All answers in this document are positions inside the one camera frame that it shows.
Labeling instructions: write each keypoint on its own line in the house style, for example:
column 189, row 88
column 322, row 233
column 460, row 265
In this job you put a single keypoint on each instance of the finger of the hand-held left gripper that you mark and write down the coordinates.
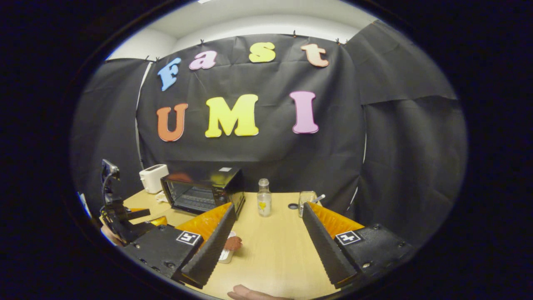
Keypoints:
column 139, row 213

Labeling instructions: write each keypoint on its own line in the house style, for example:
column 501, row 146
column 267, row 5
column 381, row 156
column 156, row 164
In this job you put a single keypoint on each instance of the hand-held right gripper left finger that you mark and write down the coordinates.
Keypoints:
column 214, row 250

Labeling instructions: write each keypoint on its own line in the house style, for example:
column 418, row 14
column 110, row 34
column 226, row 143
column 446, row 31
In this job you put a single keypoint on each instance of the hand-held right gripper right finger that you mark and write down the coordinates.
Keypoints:
column 327, row 250

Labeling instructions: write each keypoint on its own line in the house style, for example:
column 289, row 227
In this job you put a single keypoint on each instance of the brown meat piece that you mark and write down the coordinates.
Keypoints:
column 233, row 243

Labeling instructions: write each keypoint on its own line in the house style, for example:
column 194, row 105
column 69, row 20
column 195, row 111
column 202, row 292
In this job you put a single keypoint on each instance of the black electric oven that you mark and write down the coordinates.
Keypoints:
column 225, row 179

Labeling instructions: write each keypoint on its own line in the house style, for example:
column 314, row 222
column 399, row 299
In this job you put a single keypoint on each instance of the white rectangular tray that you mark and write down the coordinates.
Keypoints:
column 227, row 257

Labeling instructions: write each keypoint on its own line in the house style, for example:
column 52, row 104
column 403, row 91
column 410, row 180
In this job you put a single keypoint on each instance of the white toaster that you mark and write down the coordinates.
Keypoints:
column 153, row 178

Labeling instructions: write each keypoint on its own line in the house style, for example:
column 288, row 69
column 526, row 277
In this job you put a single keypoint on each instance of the metal spoon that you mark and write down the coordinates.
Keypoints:
column 320, row 198

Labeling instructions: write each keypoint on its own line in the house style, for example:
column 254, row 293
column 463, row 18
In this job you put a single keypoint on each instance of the clear glass bottle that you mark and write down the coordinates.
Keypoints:
column 264, row 204

